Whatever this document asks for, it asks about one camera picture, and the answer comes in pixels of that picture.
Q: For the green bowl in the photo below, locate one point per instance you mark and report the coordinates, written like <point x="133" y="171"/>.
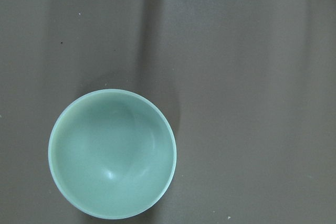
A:
<point x="112" y="154"/>

